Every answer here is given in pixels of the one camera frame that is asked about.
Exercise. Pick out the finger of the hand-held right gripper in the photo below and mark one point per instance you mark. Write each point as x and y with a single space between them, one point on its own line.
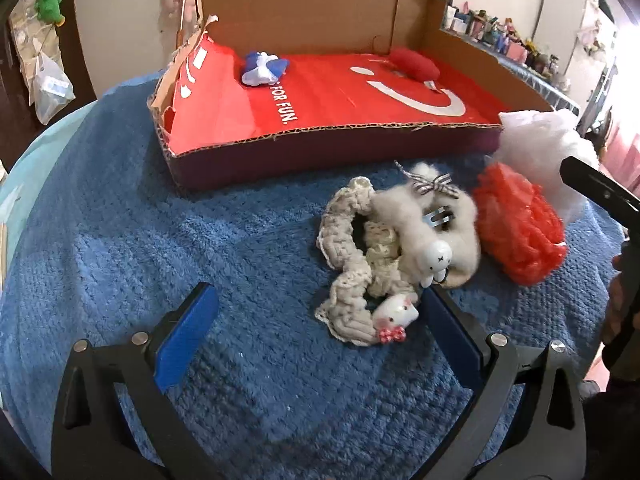
595 185

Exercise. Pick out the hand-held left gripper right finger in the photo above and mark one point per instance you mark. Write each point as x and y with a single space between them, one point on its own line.
450 340

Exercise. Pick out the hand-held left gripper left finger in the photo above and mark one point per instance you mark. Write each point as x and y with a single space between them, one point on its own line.
187 335

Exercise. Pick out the white bath pouf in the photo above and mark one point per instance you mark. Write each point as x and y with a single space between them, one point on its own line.
535 145

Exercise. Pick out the cream lace scrunchie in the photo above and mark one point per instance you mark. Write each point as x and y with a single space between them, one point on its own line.
385 265

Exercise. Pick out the grey lace scrunchie with charm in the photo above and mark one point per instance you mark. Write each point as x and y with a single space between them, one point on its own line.
345 310

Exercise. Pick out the white fluffy bow hair clip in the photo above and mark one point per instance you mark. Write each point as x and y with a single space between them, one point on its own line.
400 210

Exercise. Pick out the red-lined cardboard box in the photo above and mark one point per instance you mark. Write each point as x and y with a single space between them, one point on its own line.
325 25

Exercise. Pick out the blue knitted blanket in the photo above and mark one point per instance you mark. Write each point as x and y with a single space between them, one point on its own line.
150 240

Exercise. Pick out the white cabinet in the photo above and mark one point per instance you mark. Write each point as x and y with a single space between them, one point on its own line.
565 15

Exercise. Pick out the red scrunchie in box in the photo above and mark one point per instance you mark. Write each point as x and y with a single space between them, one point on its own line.
415 62

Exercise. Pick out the clear plastic bag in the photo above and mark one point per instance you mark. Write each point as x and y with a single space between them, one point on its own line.
25 35
50 90

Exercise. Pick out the green plush toy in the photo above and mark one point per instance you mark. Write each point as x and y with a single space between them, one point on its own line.
50 2

